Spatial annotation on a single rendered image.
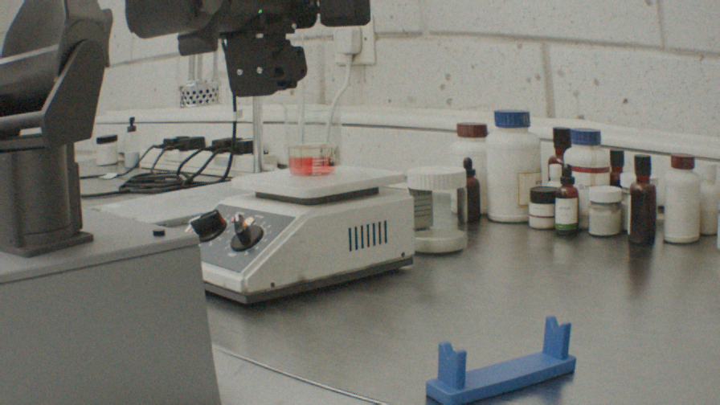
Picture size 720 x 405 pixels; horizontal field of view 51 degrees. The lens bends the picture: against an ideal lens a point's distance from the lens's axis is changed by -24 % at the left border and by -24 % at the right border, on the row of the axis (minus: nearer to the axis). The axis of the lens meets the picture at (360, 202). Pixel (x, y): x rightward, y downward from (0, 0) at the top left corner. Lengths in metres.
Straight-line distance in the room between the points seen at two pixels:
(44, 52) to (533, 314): 0.44
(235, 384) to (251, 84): 0.29
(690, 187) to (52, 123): 0.70
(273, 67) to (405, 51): 0.67
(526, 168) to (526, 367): 0.55
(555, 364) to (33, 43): 0.39
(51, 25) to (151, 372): 0.22
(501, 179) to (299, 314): 0.41
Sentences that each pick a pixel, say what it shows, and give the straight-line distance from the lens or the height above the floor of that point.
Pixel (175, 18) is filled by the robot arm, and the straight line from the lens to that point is 0.64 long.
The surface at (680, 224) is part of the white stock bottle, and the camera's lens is 0.97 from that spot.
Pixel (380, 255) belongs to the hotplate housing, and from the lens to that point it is 0.86.
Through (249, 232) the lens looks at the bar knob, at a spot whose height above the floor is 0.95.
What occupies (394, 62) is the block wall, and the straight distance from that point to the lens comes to 1.42.
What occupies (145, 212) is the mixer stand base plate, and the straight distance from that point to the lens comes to 1.22.
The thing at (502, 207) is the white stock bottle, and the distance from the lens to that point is 1.10.
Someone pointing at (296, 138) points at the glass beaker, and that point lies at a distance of 0.85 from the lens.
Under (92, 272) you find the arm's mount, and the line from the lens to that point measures 0.48.
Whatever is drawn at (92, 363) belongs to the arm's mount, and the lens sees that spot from 0.49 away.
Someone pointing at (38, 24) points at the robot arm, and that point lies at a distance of 0.52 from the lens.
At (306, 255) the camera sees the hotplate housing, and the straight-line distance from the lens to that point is 0.80.
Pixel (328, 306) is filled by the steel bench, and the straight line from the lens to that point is 0.77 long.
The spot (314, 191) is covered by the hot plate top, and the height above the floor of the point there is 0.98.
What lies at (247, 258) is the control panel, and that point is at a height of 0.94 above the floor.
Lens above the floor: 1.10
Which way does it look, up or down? 9 degrees down
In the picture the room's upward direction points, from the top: 2 degrees counter-clockwise
